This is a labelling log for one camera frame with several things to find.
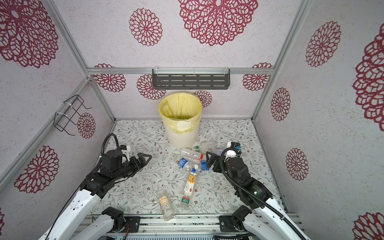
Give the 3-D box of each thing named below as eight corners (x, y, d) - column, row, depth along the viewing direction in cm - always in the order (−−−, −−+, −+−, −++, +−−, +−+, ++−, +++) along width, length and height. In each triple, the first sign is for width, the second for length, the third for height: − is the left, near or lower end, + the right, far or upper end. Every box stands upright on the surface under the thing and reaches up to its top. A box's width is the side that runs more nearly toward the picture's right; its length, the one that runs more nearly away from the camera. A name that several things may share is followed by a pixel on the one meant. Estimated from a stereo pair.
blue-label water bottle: (175, 169, 95) (174, 165, 91) (177, 161, 99) (176, 156, 95) (200, 173, 94) (200, 169, 89) (201, 164, 98) (201, 160, 93)
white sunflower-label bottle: (184, 195, 85) (184, 190, 80) (191, 171, 94) (191, 166, 89) (191, 197, 84) (191, 193, 79) (198, 172, 94) (198, 167, 88)
